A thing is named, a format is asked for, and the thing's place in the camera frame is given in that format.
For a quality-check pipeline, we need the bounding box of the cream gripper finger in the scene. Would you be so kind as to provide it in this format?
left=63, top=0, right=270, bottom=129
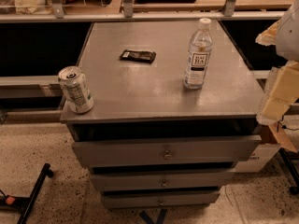
left=256, top=61, right=299, bottom=125

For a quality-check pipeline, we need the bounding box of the black rxbar chocolate wrapper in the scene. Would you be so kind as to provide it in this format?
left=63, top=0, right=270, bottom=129
left=120, top=49, right=156, bottom=63

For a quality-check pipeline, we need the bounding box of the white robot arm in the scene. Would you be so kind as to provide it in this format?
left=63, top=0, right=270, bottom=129
left=255, top=0, right=299, bottom=125

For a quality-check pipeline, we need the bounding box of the silver 7up soda can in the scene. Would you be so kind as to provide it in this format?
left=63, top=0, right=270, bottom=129
left=58, top=66, right=93, bottom=114

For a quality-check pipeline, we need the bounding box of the white cardboard box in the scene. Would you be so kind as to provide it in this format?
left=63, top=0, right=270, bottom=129
left=235, top=123, right=298, bottom=174

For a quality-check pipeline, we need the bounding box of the grey top drawer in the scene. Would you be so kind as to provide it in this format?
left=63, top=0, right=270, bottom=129
left=72, top=135, right=261, bottom=167

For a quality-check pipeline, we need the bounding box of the grey drawer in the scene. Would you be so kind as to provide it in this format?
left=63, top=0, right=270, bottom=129
left=91, top=169, right=235, bottom=192
left=101, top=190, right=220, bottom=209
left=72, top=135, right=261, bottom=167

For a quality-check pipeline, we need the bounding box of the clear water bottle white cap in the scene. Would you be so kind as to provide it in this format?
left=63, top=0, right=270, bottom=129
left=184, top=18, right=213, bottom=90

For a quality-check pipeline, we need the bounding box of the black stand leg right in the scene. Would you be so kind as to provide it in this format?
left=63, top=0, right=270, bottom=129
left=279, top=148, right=299, bottom=195

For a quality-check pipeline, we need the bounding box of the grey drawer cabinet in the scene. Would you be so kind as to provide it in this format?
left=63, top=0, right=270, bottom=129
left=61, top=21, right=263, bottom=198

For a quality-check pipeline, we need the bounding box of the grey middle drawer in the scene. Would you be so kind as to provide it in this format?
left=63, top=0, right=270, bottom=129
left=91, top=169, right=235, bottom=192

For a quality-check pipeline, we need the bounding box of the grey bottom drawer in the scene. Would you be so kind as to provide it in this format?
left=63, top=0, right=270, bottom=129
left=101, top=190, right=220, bottom=209

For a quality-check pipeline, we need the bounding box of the black floor stand leg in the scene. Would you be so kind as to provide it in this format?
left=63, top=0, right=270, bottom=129
left=0, top=163, right=54, bottom=224

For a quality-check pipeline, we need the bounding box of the metal shelf rail frame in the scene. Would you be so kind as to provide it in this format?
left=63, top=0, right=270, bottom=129
left=0, top=0, right=296, bottom=23

